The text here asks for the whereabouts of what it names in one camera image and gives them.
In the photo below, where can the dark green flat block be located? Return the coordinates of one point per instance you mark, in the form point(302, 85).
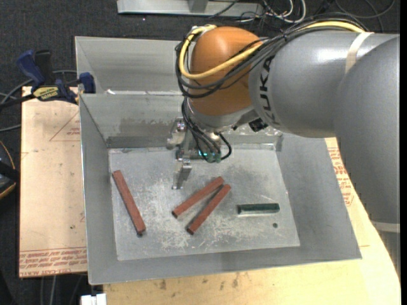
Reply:
point(258, 209)

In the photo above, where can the brown cardboard board, red print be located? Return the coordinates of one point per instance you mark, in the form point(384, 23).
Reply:
point(51, 176)

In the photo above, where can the red-brown flat block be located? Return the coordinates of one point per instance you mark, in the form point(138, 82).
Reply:
point(128, 202)
point(209, 209)
point(197, 197)

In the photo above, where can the grey metal bin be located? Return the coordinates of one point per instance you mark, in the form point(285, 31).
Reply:
point(203, 234)

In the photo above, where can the black cylinder on white bracket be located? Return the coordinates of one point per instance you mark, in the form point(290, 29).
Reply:
point(257, 124)

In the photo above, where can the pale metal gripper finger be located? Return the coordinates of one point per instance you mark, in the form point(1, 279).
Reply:
point(185, 175)
point(175, 176)

